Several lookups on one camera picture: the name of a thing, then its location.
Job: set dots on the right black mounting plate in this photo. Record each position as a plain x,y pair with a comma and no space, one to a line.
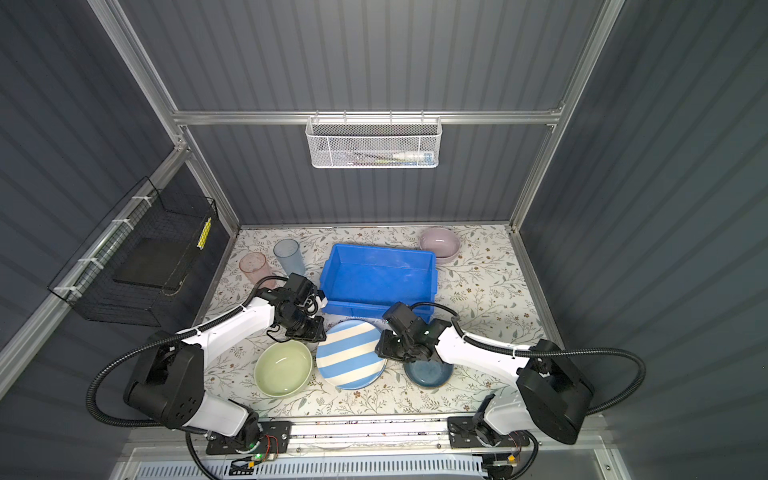
465,432

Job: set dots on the black mounting plate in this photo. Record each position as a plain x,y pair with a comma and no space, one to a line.
256,438
465,432

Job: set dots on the yellow tag on basket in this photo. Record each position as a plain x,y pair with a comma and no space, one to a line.
204,233

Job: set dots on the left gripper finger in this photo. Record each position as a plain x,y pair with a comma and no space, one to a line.
280,335
315,331

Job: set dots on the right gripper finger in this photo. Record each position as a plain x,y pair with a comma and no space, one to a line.
420,354
387,346

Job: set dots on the blue plastic bin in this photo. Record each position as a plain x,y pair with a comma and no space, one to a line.
365,281

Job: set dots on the black wire wall basket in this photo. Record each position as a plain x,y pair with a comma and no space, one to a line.
146,270

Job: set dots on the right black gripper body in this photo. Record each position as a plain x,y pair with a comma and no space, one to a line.
407,340

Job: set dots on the white wire mesh basket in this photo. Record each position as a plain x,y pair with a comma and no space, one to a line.
361,142

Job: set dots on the blue translucent plastic cup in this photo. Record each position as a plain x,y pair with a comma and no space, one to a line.
288,254

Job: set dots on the pink ceramic bowl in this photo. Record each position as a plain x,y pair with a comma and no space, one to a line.
444,243

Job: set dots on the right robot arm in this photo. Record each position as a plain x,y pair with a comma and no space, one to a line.
552,394

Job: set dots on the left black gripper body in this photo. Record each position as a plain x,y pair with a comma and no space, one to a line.
297,319

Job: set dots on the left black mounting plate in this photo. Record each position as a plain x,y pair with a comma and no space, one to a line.
256,438

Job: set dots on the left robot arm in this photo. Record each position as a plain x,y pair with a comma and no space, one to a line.
167,383

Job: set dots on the blue white striped plate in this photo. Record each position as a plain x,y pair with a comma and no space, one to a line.
347,358

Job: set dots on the pink translucent plastic cup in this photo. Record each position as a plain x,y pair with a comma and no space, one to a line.
255,266

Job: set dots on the dark blue ceramic bowl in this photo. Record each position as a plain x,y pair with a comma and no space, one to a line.
428,374

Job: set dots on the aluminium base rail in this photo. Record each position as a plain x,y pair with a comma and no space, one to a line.
426,446

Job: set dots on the white marker in basket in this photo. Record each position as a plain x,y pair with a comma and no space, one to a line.
411,157

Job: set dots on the green ceramic bowl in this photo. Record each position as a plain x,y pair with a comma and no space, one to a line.
283,369

